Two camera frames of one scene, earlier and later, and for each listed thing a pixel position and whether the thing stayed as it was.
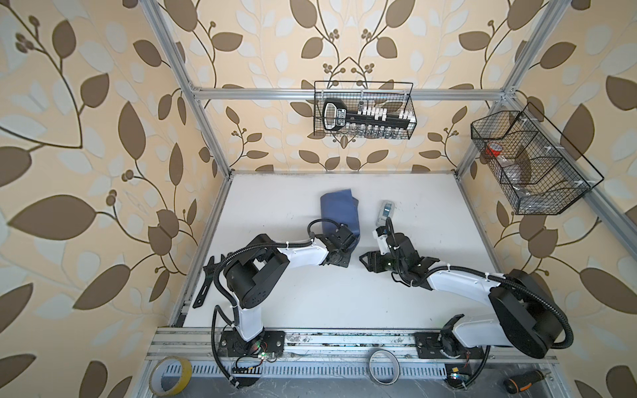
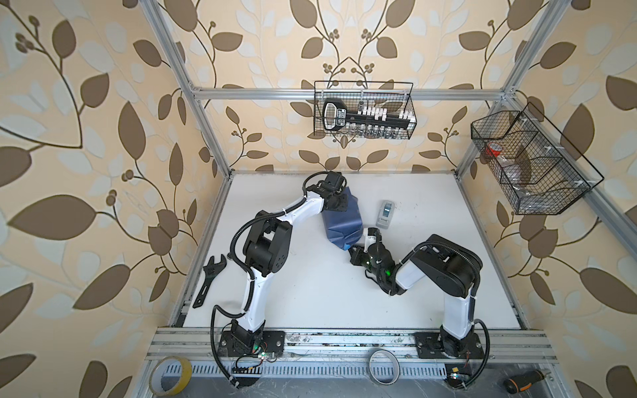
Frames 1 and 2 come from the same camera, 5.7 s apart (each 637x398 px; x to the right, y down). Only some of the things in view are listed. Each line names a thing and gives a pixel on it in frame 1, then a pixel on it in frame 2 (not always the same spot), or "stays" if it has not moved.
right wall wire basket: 538,171 stays
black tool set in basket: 367,121 stays
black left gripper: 346,262 -> 343,203
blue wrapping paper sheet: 342,207 stays
